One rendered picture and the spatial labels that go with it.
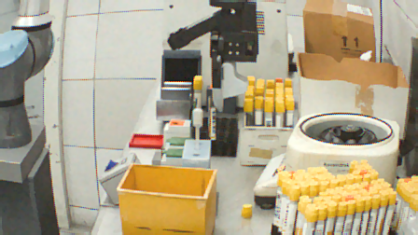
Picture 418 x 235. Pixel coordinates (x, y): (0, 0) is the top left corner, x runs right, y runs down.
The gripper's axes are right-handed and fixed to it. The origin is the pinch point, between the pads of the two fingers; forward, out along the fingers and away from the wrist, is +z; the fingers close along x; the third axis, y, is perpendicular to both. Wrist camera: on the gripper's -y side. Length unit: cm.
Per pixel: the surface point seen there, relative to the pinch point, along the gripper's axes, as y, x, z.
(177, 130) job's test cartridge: -6.4, -2.0, 4.3
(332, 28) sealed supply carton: 24, 76, -2
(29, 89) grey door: -91, 160, 39
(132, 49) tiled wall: -47, 168, 26
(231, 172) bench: 3.2, -3.4, 11.4
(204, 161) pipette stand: 1.0, -26.8, 1.8
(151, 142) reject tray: -13.4, 11.8, 11.1
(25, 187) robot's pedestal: -37.2, -16.7, 14.3
